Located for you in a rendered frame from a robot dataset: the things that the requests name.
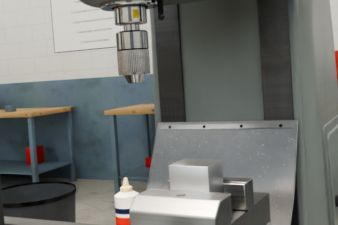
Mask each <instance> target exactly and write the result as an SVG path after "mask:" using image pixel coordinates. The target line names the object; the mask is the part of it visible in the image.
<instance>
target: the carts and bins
mask: <svg viewBox="0 0 338 225"><path fill-rule="evenodd" d="M75 193H76V186H75V185H74V184H72V183H68V182H60V181H46V182H33V183H25V184H19V185H13V186H9V187H4V188H2V197H3V209H4V216H9V217H20V218H32V219H43V220H54V221H66V222H75Z"/></svg>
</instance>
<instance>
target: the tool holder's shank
mask: <svg viewBox="0 0 338 225"><path fill-rule="evenodd" d="M141 24H142V23H126V24H121V26H123V29H124V31H130V30H139V25H141Z"/></svg>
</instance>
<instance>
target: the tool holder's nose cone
mask: <svg viewBox="0 0 338 225"><path fill-rule="evenodd" d="M145 75H146V74H136V75H123V76H124V78H125V79H126V81H127V83H140V82H143V80H144V78H145Z"/></svg>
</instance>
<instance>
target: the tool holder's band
mask: <svg viewBox="0 0 338 225"><path fill-rule="evenodd" d="M129 37H148V32H147V31H146V30H130V31H120V32H117V33H116V39H119V38H129Z"/></svg>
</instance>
